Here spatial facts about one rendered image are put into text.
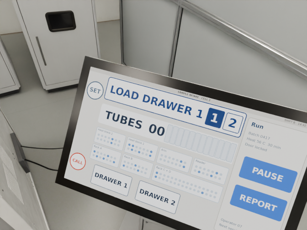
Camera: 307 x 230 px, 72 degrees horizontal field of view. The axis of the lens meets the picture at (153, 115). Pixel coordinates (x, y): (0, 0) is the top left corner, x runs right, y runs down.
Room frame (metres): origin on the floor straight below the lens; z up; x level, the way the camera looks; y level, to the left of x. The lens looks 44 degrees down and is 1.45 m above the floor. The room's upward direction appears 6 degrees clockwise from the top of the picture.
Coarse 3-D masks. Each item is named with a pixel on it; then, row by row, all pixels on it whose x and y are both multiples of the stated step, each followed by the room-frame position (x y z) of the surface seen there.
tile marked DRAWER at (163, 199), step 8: (144, 184) 0.22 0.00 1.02; (152, 184) 0.22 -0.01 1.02; (136, 192) 0.21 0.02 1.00; (144, 192) 0.21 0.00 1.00; (152, 192) 0.21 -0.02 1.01; (160, 192) 0.21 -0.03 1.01; (168, 192) 0.21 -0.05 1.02; (144, 200) 0.20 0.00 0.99; (152, 200) 0.20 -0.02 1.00; (160, 200) 0.20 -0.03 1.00; (168, 200) 0.20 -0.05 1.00; (176, 200) 0.20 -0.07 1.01; (160, 208) 0.19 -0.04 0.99; (168, 208) 0.19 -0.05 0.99; (176, 208) 0.19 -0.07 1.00
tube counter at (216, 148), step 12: (156, 120) 0.31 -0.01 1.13; (156, 132) 0.30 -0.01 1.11; (168, 132) 0.30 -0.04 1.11; (180, 132) 0.29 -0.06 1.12; (192, 132) 0.29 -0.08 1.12; (180, 144) 0.28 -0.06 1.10; (192, 144) 0.28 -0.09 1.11; (204, 144) 0.27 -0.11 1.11; (216, 144) 0.27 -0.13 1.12; (228, 144) 0.27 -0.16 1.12; (216, 156) 0.26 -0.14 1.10; (228, 156) 0.26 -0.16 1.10
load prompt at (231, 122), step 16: (112, 80) 0.38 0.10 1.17; (112, 96) 0.36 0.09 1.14; (128, 96) 0.35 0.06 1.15; (144, 96) 0.35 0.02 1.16; (160, 96) 0.35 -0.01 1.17; (176, 96) 0.34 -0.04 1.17; (160, 112) 0.32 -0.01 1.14; (176, 112) 0.32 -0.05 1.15; (192, 112) 0.32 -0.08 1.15; (208, 112) 0.32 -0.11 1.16; (224, 112) 0.32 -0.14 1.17; (240, 112) 0.31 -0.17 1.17; (208, 128) 0.30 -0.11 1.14; (224, 128) 0.29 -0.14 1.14; (240, 128) 0.29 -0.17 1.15
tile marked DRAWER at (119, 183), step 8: (96, 168) 0.25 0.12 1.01; (104, 168) 0.25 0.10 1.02; (96, 176) 0.24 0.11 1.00; (104, 176) 0.24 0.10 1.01; (112, 176) 0.24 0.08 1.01; (120, 176) 0.24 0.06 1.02; (128, 176) 0.24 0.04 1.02; (96, 184) 0.22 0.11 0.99; (104, 184) 0.22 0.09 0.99; (112, 184) 0.22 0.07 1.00; (120, 184) 0.22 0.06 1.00; (128, 184) 0.22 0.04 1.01; (120, 192) 0.21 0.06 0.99; (128, 192) 0.21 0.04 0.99
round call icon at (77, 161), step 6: (72, 150) 0.28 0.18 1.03; (72, 156) 0.27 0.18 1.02; (78, 156) 0.27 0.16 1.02; (84, 156) 0.27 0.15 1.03; (72, 162) 0.26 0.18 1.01; (78, 162) 0.26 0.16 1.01; (84, 162) 0.26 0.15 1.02; (72, 168) 0.25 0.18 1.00; (78, 168) 0.25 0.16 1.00; (84, 168) 0.25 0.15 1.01
